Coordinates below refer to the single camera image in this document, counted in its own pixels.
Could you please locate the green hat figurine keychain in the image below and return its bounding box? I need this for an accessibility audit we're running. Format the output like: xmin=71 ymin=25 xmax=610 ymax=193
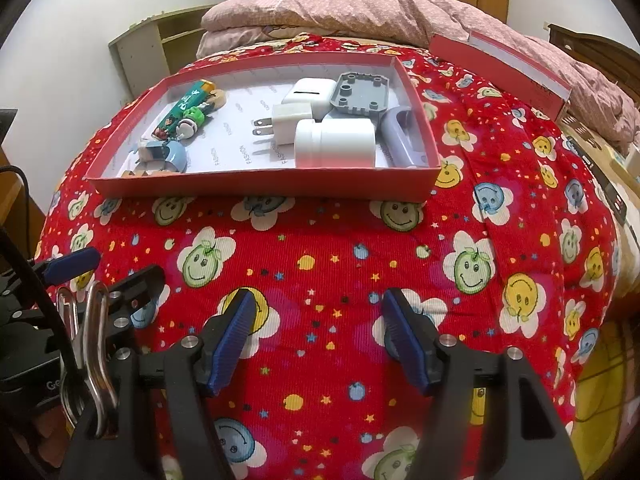
xmin=175 ymin=106 xmax=206 ymax=141

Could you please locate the teal printed lighter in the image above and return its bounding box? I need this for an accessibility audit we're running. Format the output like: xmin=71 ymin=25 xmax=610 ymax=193
xmin=152 ymin=79 xmax=216 ymax=141

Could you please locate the white usb wall charger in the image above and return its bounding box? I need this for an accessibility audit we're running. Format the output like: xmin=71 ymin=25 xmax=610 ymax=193
xmin=252 ymin=103 xmax=314 ymax=164

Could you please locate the grey plastic cover plate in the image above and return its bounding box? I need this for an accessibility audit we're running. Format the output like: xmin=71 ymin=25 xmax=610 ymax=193
xmin=330 ymin=72 xmax=390 ymax=118

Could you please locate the metal spring clip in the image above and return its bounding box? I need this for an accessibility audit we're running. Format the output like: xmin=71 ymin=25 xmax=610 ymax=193
xmin=56 ymin=282 xmax=118 ymax=439

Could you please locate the blue curved figurine toy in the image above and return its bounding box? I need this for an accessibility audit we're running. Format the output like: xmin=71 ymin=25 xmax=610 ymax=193
xmin=120 ymin=140 xmax=188 ymax=177

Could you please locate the round wooden chess piece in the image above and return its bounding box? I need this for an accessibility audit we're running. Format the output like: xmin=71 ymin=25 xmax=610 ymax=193
xmin=206 ymin=89 xmax=227 ymax=114

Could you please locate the green wooden shelf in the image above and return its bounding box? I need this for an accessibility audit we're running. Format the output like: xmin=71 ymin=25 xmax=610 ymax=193
xmin=108 ymin=6 xmax=210 ymax=98

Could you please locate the white cylindrical container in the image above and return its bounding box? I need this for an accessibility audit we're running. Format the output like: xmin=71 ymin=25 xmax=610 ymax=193
xmin=294 ymin=117 xmax=376 ymax=168

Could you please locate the white earbuds case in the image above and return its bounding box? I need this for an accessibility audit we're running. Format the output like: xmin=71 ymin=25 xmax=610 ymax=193
xmin=281 ymin=78 xmax=336 ymax=122

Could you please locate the red shallow box tray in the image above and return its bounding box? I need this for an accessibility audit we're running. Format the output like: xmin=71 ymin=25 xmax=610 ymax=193
xmin=86 ymin=52 xmax=440 ymax=203

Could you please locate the red box lid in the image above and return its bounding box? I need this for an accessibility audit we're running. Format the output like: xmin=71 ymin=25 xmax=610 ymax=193
xmin=428 ymin=32 xmax=572 ymax=120

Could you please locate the pink folded quilt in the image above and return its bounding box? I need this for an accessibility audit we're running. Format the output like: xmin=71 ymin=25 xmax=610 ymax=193
xmin=196 ymin=0 xmax=639 ymax=151

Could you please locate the dark wooden headboard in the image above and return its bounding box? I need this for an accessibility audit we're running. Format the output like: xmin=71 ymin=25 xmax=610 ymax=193
xmin=549 ymin=24 xmax=639 ymax=84

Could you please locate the black cable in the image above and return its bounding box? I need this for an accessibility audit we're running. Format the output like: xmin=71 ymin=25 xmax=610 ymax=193
xmin=0 ymin=164 xmax=33 ymax=246

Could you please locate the purple grey handle object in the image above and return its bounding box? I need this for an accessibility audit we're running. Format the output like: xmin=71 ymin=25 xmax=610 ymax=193
xmin=378 ymin=106 xmax=428 ymax=168

